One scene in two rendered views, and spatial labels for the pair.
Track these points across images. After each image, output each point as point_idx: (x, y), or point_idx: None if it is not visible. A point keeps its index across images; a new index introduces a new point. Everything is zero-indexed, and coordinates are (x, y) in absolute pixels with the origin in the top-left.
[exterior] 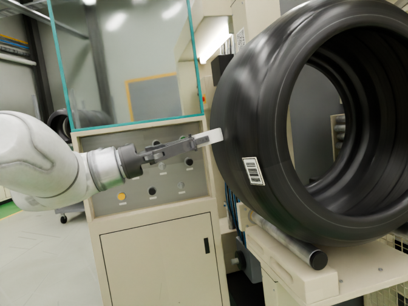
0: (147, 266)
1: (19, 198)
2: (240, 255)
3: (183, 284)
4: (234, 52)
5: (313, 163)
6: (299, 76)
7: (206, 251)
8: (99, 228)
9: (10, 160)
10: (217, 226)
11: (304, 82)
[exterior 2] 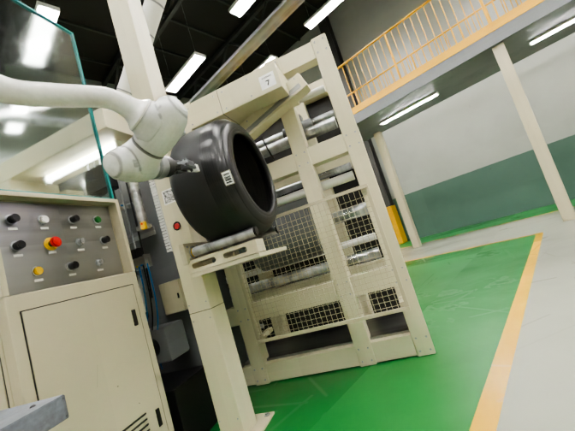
0: (80, 346)
1: (127, 159)
2: (152, 340)
3: (119, 363)
4: None
5: None
6: None
7: (135, 322)
8: (19, 304)
9: (186, 115)
10: (139, 298)
11: None
